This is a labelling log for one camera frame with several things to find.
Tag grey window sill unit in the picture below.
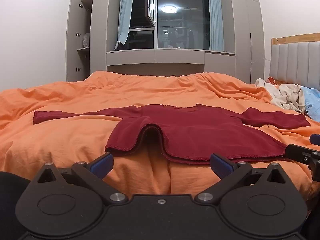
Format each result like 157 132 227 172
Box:
106 48 236 73

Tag grey closed tall wardrobe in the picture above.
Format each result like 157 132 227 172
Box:
220 0 265 84

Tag dark cloth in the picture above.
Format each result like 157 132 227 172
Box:
0 171 32 240

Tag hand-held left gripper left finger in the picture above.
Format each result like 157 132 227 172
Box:
29 152 127 205

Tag light blue curtain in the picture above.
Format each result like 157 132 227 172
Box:
206 0 224 51
114 0 136 50

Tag grey wardrobe with open door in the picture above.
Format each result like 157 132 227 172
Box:
65 0 123 82

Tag light blue crumpled cloth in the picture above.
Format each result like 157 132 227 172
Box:
300 86 320 122

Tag open metal window sash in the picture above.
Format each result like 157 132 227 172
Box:
145 0 157 28

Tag grey padded wooden headboard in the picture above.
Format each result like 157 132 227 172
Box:
269 33 320 91

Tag dark red long-sleeved shirt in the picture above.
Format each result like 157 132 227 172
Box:
33 104 311 165

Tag orange bed blanket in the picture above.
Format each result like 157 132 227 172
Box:
0 70 320 203

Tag beige crumpled clothes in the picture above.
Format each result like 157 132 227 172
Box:
255 78 306 114

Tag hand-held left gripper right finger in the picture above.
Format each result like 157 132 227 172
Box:
194 152 292 205

